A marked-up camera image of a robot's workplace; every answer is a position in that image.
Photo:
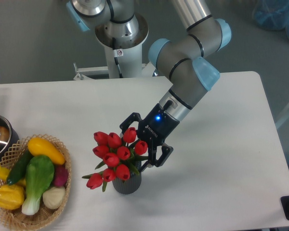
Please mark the blue plastic bag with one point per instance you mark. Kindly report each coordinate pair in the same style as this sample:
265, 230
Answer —
272, 15

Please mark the dark grey ribbed vase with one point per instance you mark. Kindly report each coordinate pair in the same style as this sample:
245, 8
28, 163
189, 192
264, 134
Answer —
127, 183

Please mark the dark green cucumber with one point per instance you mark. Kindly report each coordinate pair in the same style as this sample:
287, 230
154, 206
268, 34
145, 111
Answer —
18, 171

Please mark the purple red radish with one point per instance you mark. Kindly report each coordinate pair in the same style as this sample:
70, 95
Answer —
60, 176

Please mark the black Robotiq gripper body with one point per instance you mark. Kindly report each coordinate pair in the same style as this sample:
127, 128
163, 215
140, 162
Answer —
156, 126

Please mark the yellow squash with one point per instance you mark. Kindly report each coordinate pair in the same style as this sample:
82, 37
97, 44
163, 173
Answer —
39, 146

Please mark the yellow bell pepper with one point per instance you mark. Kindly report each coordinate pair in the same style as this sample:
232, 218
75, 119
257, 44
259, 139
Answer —
11, 197

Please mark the woven wicker basket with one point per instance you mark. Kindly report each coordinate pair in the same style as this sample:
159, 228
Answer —
15, 220

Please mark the cream white garlic bulb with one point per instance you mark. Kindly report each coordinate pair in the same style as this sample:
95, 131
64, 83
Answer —
53, 197

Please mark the green bok choy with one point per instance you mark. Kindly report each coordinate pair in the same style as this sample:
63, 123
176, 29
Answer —
39, 175

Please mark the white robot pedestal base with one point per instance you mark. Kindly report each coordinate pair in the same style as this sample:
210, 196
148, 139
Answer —
121, 63

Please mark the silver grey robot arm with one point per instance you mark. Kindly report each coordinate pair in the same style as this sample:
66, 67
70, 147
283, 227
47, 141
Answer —
122, 32

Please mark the red tulip bouquet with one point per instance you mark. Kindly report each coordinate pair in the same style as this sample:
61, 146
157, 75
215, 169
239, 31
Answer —
121, 154

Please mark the small yellow gourd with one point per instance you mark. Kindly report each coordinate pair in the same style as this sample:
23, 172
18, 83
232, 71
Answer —
4, 172

